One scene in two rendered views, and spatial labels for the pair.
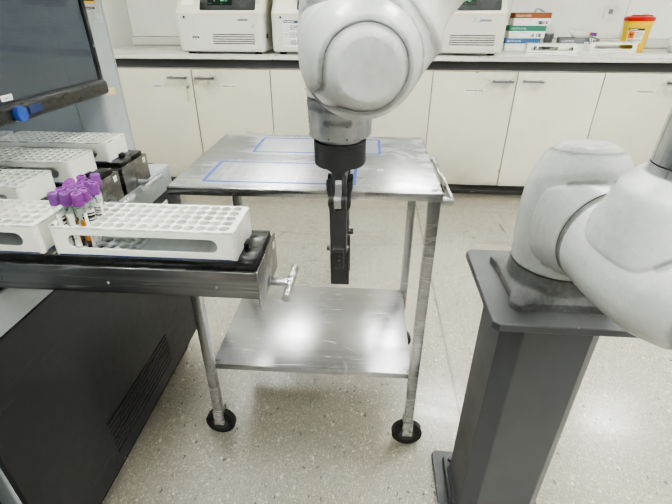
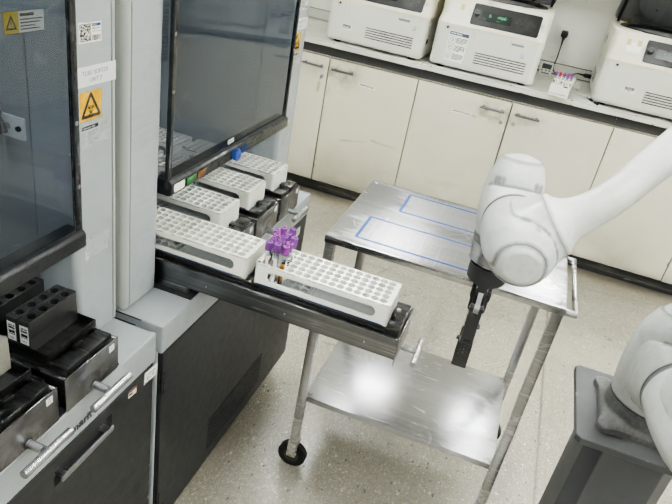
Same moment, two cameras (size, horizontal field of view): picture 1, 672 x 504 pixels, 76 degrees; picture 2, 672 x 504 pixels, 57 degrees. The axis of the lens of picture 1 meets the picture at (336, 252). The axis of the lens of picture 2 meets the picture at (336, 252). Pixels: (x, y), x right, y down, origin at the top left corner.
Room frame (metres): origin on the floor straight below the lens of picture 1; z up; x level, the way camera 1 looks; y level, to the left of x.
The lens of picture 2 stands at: (-0.47, 0.10, 1.52)
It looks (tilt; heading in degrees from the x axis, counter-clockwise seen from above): 28 degrees down; 10
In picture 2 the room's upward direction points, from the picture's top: 11 degrees clockwise
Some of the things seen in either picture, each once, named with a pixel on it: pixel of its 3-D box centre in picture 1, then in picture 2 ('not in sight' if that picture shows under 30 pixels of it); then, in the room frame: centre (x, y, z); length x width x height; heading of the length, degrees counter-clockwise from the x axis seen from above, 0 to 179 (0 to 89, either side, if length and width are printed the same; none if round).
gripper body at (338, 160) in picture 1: (340, 168); (484, 282); (0.62, -0.01, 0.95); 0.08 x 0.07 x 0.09; 176
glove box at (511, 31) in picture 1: (524, 31); not in sight; (3.28, -1.28, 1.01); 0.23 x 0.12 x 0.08; 85
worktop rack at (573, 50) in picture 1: (550, 49); not in sight; (2.95, -1.33, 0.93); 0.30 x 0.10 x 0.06; 78
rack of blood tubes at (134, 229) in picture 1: (156, 233); (327, 285); (0.64, 0.30, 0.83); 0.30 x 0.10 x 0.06; 86
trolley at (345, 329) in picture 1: (318, 288); (422, 353); (1.10, 0.05, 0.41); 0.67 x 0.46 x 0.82; 86
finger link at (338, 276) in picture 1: (339, 265); (462, 351); (0.60, -0.01, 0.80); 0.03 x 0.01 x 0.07; 86
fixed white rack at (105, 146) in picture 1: (64, 148); (234, 165); (1.13, 0.72, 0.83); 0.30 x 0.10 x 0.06; 86
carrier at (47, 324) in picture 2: not in sight; (49, 319); (0.27, 0.69, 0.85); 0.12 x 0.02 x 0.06; 176
